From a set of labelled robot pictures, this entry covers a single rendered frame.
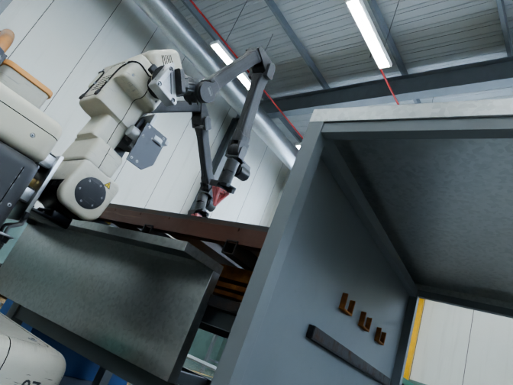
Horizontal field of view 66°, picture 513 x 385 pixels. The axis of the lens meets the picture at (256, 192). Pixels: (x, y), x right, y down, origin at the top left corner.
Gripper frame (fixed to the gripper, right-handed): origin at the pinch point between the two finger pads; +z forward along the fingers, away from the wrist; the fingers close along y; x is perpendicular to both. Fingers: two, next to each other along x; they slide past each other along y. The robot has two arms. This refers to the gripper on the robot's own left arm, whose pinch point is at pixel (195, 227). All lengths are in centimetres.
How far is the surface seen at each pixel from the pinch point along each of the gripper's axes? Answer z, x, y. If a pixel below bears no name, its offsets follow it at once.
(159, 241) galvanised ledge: 38, 63, -43
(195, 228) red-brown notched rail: 24, 43, -38
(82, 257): 35, 46, 16
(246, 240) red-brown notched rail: 31, 43, -62
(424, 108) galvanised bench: 19, 77, -124
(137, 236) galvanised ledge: 36, 63, -33
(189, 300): 53, 47, -47
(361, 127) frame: 20, 76, -111
